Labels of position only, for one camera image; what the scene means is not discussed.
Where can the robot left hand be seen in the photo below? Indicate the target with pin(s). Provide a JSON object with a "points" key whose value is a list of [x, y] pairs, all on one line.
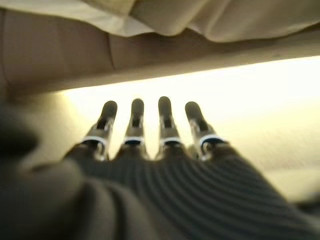
{"points": [[150, 195]]}

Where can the white duvet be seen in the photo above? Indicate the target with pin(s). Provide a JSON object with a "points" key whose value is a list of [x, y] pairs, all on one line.
{"points": [[237, 17]]}

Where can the white sheeted mattress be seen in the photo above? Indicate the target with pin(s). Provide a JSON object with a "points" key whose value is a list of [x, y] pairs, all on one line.
{"points": [[100, 15]]}

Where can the dark brown bed frame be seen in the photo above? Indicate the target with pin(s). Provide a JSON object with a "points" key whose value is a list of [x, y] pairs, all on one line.
{"points": [[75, 57]]}

